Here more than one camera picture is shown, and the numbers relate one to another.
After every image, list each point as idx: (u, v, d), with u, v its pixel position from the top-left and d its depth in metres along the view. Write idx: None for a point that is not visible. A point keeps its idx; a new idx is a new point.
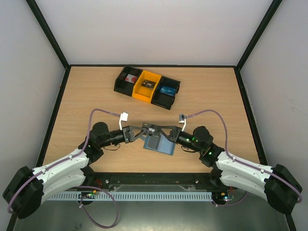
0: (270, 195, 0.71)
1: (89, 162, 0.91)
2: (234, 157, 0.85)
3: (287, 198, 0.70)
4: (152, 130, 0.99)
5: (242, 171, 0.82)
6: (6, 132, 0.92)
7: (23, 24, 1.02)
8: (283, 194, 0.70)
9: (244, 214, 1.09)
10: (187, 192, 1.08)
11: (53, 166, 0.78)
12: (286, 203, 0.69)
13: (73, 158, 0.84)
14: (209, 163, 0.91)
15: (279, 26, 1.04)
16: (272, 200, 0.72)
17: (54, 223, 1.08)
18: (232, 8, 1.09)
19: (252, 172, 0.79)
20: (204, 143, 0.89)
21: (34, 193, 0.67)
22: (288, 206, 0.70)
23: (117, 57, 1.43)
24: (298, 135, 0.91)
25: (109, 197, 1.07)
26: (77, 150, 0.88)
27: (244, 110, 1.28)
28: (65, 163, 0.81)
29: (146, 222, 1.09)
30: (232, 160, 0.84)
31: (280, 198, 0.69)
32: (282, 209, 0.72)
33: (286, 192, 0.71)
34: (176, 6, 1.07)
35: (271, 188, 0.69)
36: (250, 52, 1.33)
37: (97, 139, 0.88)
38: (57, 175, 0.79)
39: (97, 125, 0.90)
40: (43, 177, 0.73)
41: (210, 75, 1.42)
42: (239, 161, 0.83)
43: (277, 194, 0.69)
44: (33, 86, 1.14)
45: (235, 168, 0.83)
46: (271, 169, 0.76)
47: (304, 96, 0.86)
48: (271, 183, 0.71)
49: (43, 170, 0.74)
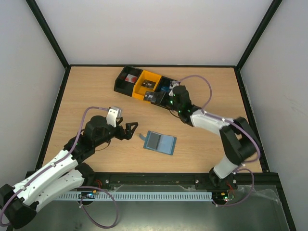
0: (224, 142, 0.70)
1: (80, 160, 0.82)
2: (205, 111, 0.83)
3: (240, 148, 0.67)
4: (151, 96, 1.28)
5: (208, 123, 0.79)
6: (6, 132, 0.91)
7: (23, 22, 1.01)
8: (237, 142, 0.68)
9: (245, 214, 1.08)
10: (188, 192, 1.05)
11: (33, 179, 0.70)
12: (238, 151, 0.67)
13: (57, 163, 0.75)
14: (186, 120, 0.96)
15: (279, 27, 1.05)
16: (227, 148, 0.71)
17: (54, 223, 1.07)
18: (232, 8, 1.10)
19: (215, 121, 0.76)
20: (180, 99, 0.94)
21: (19, 211, 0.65)
22: (241, 157, 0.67)
23: (117, 57, 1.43)
24: (298, 134, 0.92)
25: (109, 197, 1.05)
26: (62, 153, 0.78)
27: (244, 111, 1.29)
28: (48, 173, 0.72)
29: (146, 222, 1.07)
30: (203, 114, 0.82)
31: (232, 145, 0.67)
32: (236, 160, 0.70)
33: (243, 143, 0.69)
34: (176, 6, 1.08)
35: (224, 133, 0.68)
36: (250, 52, 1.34)
37: (93, 132, 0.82)
38: (43, 186, 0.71)
39: (96, 118, 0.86)
40: (24, 194, 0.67)
41: (210, 75, 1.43)
42: (208, 115, 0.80)
43: (229, 140, 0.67)
44: (33, 85, 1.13)
45: (202, 121, 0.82)
46: (232, 119, 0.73)
47: (303, 96, 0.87)
48: (227, 129, 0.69)
49: (22, 186, 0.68)
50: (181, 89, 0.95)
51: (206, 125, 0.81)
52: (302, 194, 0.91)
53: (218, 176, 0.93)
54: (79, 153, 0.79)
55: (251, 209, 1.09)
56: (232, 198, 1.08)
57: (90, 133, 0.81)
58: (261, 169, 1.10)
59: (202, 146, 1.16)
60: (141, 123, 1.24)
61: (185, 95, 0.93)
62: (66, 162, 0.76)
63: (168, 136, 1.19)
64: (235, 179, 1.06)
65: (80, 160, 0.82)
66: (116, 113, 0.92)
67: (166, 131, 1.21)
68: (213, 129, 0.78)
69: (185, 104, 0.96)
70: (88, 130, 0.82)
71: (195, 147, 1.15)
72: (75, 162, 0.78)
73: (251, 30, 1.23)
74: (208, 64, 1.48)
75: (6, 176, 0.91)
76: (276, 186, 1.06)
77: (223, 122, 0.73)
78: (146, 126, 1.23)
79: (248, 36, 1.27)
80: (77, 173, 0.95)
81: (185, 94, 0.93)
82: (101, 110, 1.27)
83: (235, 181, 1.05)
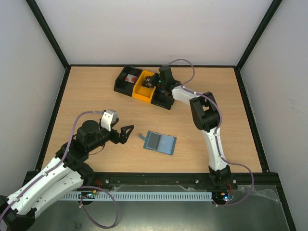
0: (192, 110, 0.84)
1: (73, 167, 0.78)
2: (184, 87, 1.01)
3: (204, 117, 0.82)
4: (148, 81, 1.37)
5: (184, 96, 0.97)
6: (6, 132, 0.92)
7: (23, 22, 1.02)
8: (202, 111, 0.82)
9: (244, 214, 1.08)
10: (188, 192, 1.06)
11: (26, 189, 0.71)
12: (202, 119, 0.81)
13: (48, 173, 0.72)
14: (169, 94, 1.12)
15: (279, 26, 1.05)
16: (194, 115, 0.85)
17: (55, 223, 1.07)
18: (232, 8, 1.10)
19: (188, 95, 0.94)
20: (164, 75, 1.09)
21: (15, 221, 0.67)
22: (204, 123, 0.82)
23: (117, 57, 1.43)
24: (298, 134, 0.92)
25: (109, 197, 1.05)
26: (54, 161, 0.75)
27: (244, 111, 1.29)
28: (39, 183, 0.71)
29: (146, 222, 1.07)
30: (181, 88, 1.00)
31: (198, 113, 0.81)
32: (200, 126, 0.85)
33: (208, 113, 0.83)
34: (176, 6, 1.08)
35: (193, 103, 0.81)
36: (250, 52, 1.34)
37: (85, 137, 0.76)
38: (35, 195, 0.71)
39: (87, 123, 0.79)
40: (18, 205, 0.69)
41: (210, 75, 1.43)
42: (185, 90, 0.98)
43: (196, 109, 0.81)
44: (33, 85, 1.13)
45: (180, 94, 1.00)
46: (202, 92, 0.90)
47: (303, 96, 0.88)
48: (196, 99, 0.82)
49: (15, 198, 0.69)
50: (166, 67, 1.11)
51: (182, 97, 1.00)
52: (302, 195, 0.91)
53: (213, 168, 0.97)
54: (71, 160, 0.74)
55: (251, 209, 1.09)
56: (232, 198, 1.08)
57: (82, 139, 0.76)
58: (261, 169, 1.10)
59: (202, 146, 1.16)
60: (141, 123, 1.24)
61: (168, 71, 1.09)
62: (58, 171, 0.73)
63: (167, 136, 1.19)
64: (235, 179, 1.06)
65: (73, 166, 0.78)
66: (110, 118, 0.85)
67: (166, 131, 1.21)
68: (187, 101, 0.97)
69: (168, 80, 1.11)
70: (79, 135, 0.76)
71: (195, 147, 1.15)
72: (68, 169, 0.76)
73: (251, 30, 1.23)
74: (208, 64, 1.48)
75: (6, 176, 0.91)
76: (276, 186, 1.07)
77: (195, 95, 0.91)
78: (146, 126, 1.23)
79: (248, 36, 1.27)
80: (75, 173, 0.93)
81: (168, 70, 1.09)
82: (95, 114, 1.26)
83: (235, 181, 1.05)
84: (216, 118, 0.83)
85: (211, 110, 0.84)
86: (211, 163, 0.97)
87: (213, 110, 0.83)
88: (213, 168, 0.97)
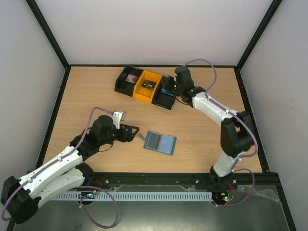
0: (224, 134, 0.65)
1: (84, 158, 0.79)
2: (210, 96, 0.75)
3: (238, 142, 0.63)
4: (150, 86, 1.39)
5: (210, 110, 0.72)
6: (7, 132, 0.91)
7: (23, 21, 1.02)
8: (236, 135, 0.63)
9: (244, 214, 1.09)
10: (188, 192, 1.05)
11: (40, 172, 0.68)
12: (234, 146, 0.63)
13: (63, 158, 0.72)
14: (187, 100, 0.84)
15: (279, 26, 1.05)
16: (224, 138, 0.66)
17: (54, 224, 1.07)
18: (232, 8, 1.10)
19: (218, 111, 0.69)
20: (181, 79, 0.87)
21: (25, 203, 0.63)
22: (235, 149, 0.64)
23: (117, 57, 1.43)
24: (298, 134, 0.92)
25: (109, 197, 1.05)
26: (68, 148, 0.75)
27: (244, 111, 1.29)
28: (53, 167, 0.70)
29: (146, 222, 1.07)
30: (207, 99, 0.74)
31: (230, 138, 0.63)
32: (229, 151, 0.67)
33: (241, 138, 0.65)
34: (175, 6, 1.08)
35: (226, 125, 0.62)
36: (250, 52, 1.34)
37: (100, 129, 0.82)
38: (48, 179, 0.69)
39: (103, 116, 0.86)
40: (30, 186, 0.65)
41: (210, 75, 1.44)
42: (212, 100, 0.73)
43: (229, 133, 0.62)
44: (33, 85, 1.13)
45: (206, 107, 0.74)
46: (236, 111, 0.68)
47: (303, 96, 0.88)
48: (229, 121, 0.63)
49: (29, 178, 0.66)
50: (183, 69, 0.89)
51: (206, 110, 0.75)
52: (302, 195, 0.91)
53: (217, 173, 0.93)
54: (84, 150, 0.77)
55: (251, 209, 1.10)
56: (232, 198, 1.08)
57: (97, 131, 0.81)
58: (261, 169, 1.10)
59: (202, 146, 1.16)
60: (141, 123, 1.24)
61: (186, 75, 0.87)
62: (72, 158, 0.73)
63: (168, 136, 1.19)
64: (235, 179, 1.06)
65: (84, 157, 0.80)
66: (119, 114, 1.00)
67: (166, 131, 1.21)
68: (212, 116, 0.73)
69: (186, 84, 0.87)
70: (96, 127, 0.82)
71: (195, 147, 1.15)
72: (80, 158, 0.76)
73: (251, 30, 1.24)
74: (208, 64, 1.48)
75: (6, 176, 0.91)
76: (276, 186, 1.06)
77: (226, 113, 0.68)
78: (146, 126, 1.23)
79: (248, 36, 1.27)
80: (78, 172, 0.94)
81: (186, 72, 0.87)
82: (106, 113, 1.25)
83: (235, 181, 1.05)
84: (250, 144, 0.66)
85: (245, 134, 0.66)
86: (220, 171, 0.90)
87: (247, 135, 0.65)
88: (216, 171, 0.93)
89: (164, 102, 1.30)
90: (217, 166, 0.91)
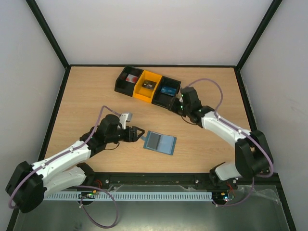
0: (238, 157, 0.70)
1: (91, 154, 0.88)
2: (219, 116, 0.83)
3: (254, 164, 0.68)
4: (150, 86, 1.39)
5: (222, 130, 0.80)
6: (6, 132, 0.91)
7: (23, 21, 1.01)
8: (250, 157, 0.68)
9: (244, 214, 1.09)
10: (187, 192, 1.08)
11: (52, 160, 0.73)
12: (250, 166, 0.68)
13: (74, 150, 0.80)
14: (196, 120, 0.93)
15: (279, 26, 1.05)
16: (239, 161, 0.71)
17: (54, 224, 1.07)
18: (232, 8, 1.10)
19: (230, 131, 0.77)
20: (188, 98, 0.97)
21: (36, 188, 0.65)
22: (252, 170, 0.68)
23: (117, 57, 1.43)
24: (298, 134, 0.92)
25: (109, 197, 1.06)
26: (78, 142, 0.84)
27: (244, 111, 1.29)
28: (65, 157, 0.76)
29: (146, 222, 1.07)
30: (217, 119, 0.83)
31: (246, 160, 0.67)
32: (247, 172, 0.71)
33: (257, 159, 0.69)
34: (175, 6, 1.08)
35: (240, 146, 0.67)
36: (250, 52, 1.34)
37: (108, 128, 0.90)
38: (59, 168, 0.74)
39: (110, 115, 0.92)
40: (43, 172, 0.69)
41: (210, 75, 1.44)
42: (223, 121, 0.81)
43: (244, 154, 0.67)
44: (33, 85, 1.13)
45: (218, 126, 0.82)
46: (249, 132, 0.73)
47: (303, 96, 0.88)
48: (243, 142, 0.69)
49: (42, 164, 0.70)
50: (189, 89, 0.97)
51: (217, 130, 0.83)
52: (302, 195, 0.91)
53: (218, 177, 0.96)
54: (93, 146, 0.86)
55: (251, 208, 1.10)
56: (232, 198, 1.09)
57: (105, 129, 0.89)
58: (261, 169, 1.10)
59: (202, 146, 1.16)
60: (141, 123, 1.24)
61: (193, 95, 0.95)
62: (82, 150, 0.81)
63: (168, 136, 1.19)
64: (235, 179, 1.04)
65: (92, 153, 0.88)
66: (126, 115, 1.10)
67: (166, 131, 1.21)
68: (224, 135, 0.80)
69: (194, 104, 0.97)
70: (103, 125, 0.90)
71: (195, 147, 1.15)
72: (89, 152, 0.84)
73: (251, 30, 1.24)
74: (208, 64, 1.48)
75: (5, 176, 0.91)
76: (276, 186, 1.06)
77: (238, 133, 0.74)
78: (146, 126, 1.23)
79: (248, 36, 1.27)
80: (80, 170, 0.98)
81: (193, 93, 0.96)
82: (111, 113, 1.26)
83: (235, 181, 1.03)
84: (265, 165, 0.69)
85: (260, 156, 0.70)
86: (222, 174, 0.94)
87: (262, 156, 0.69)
88: (218, 173, 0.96)
89: (164, 102, 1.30)
90: (221, 170, 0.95)
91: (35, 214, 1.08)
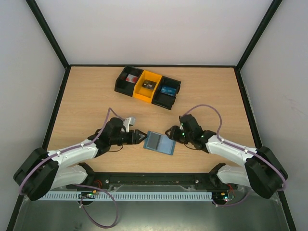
0: (251, 176, 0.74)
1: (96, 154, 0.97)
2: (222, 138, 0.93)
3: (269, 182, 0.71)
4: (150, 86, 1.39)
5: (228, 152, 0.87)
6: (6, 132, 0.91)
7: (23, 21, 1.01)
8: (264, 175, 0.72)
9: (244, 214, 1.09)
10: (188, 192, 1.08)
11: (66, 150, 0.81)
12: (266, 186, 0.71)
13: (84, 146, 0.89)
14: (200, 146, 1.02)
15: (280, 25, 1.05)
16: (253, 182, 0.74)
17: (54, 224, 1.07)
18: (232, 8, 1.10)
19: (237, 152, 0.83)
20: (188, 126, 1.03)
21: (50, 174, 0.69)
22: (268, 189, 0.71)
23: (117, 57, 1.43)
24: (299, 134, 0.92)
25: (109, 197, 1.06)
26: (87, 141, 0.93)
27: (244, 111, 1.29)
28: (77, 150, 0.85)
29: (146, 222, 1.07)
30: (221, 143, 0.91)
31: (260, 179, 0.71)
32: (263, 191, 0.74)
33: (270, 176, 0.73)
34: (175, 6, 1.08)
35: (251, 167, 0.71)
36: (250, 52, 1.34)
37: (112, 130, 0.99)
38: (70, 159, 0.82)
39: (116, 118, 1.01)
40: (58, 159, 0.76)
41: (210, 75, 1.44)
42: (229, 144, 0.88)
43: (257, 174, 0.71)
44: (33, 85, 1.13)
45: (224, 149, 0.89)
46: (255, 149, 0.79)
47: (304, 96, 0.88)
48: (253, 162, 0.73)
49: (57, 152, 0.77)
50: (188, 117, 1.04)
51: (225, 153, 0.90)
52: (302, 195, 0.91)
53: (221, 180, 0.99)
54: (98, 145, 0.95)
55: (251, 208, 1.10)
56: (232, 198, 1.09)
57: (110, 131, 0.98)
58: None
59: None
60: (141, 123, 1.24)
61: (193, 122, 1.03)
62: (91, 147, 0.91)
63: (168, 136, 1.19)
64: None
65: (97, 153, 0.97)
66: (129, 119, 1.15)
67: (166, 131, 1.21)
68: (233, 158, 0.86)
69: (196, 131, 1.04)
70: (108, 128, 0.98)
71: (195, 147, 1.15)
72: (95, 151, 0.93)
73: (251, 30, 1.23)
74: (208, 64, 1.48)
75: (5, 176, 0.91)
76: None
77: (245, 152, 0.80)
78: (146, 126, 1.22)
79: (248, 36, 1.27)
80: (81, 168, 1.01)
81: (192, 120, 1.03)
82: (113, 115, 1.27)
83: None
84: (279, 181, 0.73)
85: (272, 173, 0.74)
86: (224, 177, 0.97)
87: (275, 173, 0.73)
88: (220, 175, 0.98)
89: (164, 102, 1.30)
90: (224, 174, 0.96)
91: (34, 214, 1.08)
